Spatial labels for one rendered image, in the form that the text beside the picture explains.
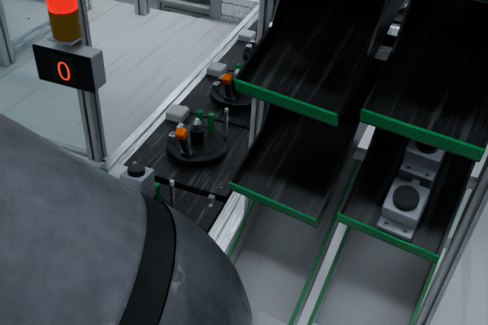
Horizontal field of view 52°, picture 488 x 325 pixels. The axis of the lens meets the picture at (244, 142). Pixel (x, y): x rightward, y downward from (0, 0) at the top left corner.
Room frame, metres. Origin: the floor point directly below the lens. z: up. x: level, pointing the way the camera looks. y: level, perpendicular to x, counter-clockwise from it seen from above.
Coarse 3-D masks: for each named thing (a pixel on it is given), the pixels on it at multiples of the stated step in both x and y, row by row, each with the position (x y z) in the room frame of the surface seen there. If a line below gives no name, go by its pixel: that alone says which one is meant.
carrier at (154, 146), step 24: (168, 120) 0.99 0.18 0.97; (192, 120) 1.00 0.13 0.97; (144, 144) 0.89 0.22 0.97; (168, 144) 0.87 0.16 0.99; (192, 144) 0.88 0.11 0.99; (216, 144) 0.89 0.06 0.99; (240, 144) 0.92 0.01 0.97; (168, 168) 0.82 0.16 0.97; (192, 168) 0.82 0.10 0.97; (216, 168) 0.83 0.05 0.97; (192, 192) 0.76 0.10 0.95; (216, 192) 0.75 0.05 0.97
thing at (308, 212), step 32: (384, 64) 0.62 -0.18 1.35; (288, 128) 0.61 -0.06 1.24; (320, 128) 0.60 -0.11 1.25; (352, 128) 0.60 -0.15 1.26; (256, 160) 0.56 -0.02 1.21; (288, 160) 0.56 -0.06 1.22; (320, 160) 0.55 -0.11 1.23; (256, 192) 0.52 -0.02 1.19; (288, 192) 0.51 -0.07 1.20; (320, 192) 0.51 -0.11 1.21
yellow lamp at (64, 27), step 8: (56, 16) 0.80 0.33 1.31; (64, 16) 0.80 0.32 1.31; (72, 16) 0.81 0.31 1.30; (56, 24) 0.80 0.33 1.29; (64, 24) 0.80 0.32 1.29; (72, 24) 0.80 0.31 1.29; (80, 24) 0.83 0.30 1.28; (56, 32) 0.80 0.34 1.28; (64, 32) 0.80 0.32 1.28; (72, 32) 0.80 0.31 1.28; (80, 32) 0.82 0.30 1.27; (64, 40) 0.80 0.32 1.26; (72, 40) 0.80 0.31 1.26
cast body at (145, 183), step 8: (128, 168) 0.66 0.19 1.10; (136, 168) 0.66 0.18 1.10; (144, 168) 0.66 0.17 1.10; (120, 176) 0.64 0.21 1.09; (128, 176) 0.64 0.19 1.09; (136, 176) 0.64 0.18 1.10; (144, 176) 0.65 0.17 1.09; (152, 176) 0.67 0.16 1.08; (136, 184) 0.63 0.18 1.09; (144, 184) 0.64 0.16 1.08; (152, 184) 0.67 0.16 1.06; (144, 192) 0.64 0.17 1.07; (152, 192) 0.66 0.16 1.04
